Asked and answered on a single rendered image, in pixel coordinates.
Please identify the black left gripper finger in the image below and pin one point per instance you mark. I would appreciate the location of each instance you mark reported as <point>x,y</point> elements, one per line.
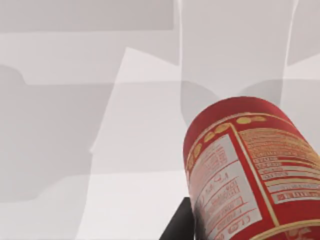
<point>182,225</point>

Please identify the red and white can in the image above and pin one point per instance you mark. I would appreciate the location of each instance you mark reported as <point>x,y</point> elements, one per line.
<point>250,170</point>

